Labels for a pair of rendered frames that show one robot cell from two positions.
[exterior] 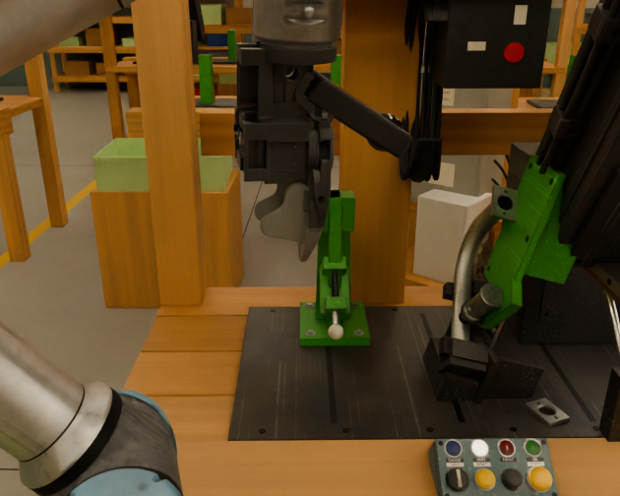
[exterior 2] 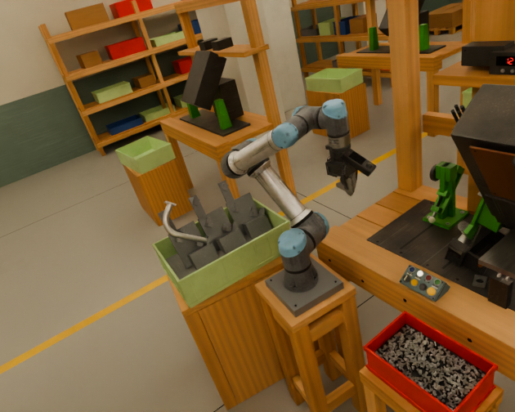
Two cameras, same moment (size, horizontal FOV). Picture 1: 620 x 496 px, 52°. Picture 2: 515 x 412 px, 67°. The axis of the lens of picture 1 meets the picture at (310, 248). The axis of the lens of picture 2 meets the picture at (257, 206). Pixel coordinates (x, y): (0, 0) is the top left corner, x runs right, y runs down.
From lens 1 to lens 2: 110 cm
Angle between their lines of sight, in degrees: 57
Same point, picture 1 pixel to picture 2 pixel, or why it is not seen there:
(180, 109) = (406, 116)
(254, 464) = (365, 248)
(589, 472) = (462, 302)
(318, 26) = (336, 145)
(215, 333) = (404, 204)
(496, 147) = not seen: outside the picture
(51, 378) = (295, 205)
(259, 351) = (406, 217)
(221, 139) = (430, 126)
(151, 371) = (371, 211)
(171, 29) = (404, 86)
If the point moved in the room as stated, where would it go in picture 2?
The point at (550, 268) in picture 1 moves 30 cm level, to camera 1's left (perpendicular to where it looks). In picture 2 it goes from (489, 224) to (414, 198)
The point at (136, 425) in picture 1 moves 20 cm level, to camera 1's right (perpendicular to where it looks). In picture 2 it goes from (311, 221) to (346, 239)
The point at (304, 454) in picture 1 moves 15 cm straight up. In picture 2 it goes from (381, 253) to (378, 224)
